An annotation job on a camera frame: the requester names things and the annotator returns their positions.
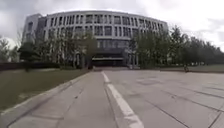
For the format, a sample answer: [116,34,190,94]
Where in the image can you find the large curved pale building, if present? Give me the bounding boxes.
[21,9,169,70]

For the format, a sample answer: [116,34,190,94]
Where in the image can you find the white painted line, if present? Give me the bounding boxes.
[100,70,145,128]

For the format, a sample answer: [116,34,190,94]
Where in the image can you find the row of trees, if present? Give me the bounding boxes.
[0,25,224,72]

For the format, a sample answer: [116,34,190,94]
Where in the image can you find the grey concrete slab road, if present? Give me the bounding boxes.
[6,69,224,128]

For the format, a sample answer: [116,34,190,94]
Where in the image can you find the green grass lawn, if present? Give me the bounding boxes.
[0,68,89,113]

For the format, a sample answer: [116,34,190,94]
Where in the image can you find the dark hedge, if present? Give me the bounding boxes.
[0,61,76,72]

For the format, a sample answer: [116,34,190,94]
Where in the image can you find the grey concrete kerb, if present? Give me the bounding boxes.
[0,71,92,128]

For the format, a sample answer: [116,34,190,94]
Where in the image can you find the grass strip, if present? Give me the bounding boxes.
[159,63,224,74]

